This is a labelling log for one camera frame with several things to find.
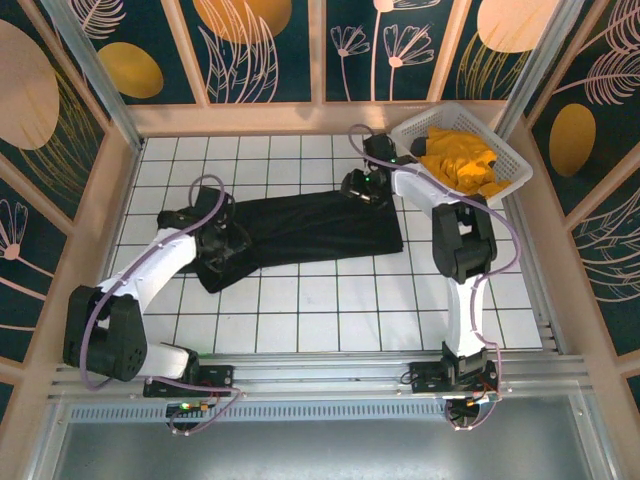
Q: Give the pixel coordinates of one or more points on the black t-shirt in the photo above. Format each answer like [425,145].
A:
[320,230]

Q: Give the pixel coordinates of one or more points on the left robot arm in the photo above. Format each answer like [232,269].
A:
[150,270]

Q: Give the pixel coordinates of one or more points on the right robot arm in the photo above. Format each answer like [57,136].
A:
[465,240]

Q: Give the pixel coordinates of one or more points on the dark cloth in basket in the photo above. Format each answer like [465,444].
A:
[420,146]

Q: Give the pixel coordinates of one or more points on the yellow t-shirt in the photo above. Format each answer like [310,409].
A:
[460,165]

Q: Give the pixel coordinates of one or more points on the white plastic basket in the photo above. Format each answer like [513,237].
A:
[505,150]

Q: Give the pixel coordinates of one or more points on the small circuit board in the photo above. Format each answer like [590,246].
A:
[187,406]

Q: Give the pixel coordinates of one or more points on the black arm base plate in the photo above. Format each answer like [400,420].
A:
[425,377]
[215,377]

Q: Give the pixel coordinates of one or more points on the aluminium mounting rail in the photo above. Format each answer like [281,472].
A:
[320,372]

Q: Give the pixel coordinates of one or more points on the aluminium frame post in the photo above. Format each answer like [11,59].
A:
[530,70]
[100,75]

